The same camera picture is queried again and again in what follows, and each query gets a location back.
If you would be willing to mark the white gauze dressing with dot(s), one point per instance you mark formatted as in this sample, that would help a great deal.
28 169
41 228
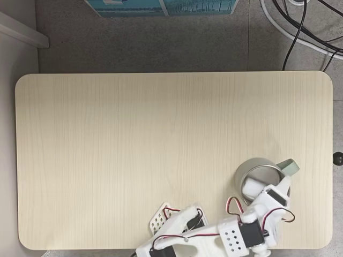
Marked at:
251 188

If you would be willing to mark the pale green steel mug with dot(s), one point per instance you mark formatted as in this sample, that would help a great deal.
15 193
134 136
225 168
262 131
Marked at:
254 166

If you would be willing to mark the black round knob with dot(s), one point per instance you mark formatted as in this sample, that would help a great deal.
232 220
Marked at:
338 158

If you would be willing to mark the teal printed box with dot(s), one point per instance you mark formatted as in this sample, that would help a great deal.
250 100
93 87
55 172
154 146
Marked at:
160 8

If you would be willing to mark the white board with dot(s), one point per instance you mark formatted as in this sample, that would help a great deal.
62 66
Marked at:
24 30

